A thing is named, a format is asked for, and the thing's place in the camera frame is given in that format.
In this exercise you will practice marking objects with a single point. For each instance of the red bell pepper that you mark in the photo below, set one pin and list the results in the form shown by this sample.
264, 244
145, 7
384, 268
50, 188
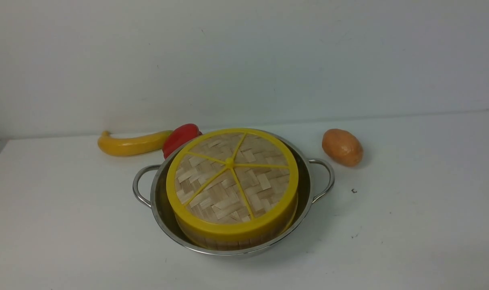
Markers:
179, 137

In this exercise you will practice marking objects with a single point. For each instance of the brown potato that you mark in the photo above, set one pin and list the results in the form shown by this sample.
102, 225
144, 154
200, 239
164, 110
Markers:
342, 147

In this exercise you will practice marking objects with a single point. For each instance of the yellow squash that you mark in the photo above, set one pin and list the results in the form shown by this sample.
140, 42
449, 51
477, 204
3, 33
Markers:
123, 147

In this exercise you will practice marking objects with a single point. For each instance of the stainless steel pot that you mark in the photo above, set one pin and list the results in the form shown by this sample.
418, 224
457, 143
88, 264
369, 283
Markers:
317, 179

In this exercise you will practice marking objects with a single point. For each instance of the yellow rimmed woven bamboo lid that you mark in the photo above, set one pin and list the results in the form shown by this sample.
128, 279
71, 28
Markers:
236, 160

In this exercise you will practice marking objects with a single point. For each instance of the yellow rimmed bamboo steamer basket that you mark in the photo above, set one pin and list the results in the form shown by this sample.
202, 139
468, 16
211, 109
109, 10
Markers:
237, 222

